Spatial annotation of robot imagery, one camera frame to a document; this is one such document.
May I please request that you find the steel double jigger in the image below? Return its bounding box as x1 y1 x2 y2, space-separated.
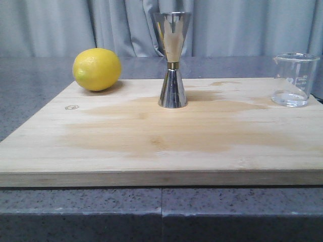
154 12 191 108

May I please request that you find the glass beaker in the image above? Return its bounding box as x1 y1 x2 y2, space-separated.
271 52 320 107

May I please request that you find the wooden cutting board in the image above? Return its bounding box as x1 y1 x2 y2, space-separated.
1 78 322 187

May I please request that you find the yellow lemon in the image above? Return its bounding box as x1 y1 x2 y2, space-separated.
72 48 122 91

